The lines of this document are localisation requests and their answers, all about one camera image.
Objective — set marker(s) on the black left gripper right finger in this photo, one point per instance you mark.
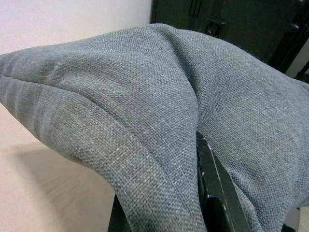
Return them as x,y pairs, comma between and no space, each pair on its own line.
218,193

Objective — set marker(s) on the black tripod stand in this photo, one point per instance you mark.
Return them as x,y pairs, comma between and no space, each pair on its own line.
293,41

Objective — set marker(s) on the black cabinet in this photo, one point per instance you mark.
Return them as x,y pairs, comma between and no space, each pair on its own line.
248,21

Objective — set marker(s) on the grey woven pillow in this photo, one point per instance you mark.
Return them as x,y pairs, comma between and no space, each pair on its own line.
135,101

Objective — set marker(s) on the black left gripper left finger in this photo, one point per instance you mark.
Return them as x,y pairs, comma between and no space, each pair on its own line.
119,217

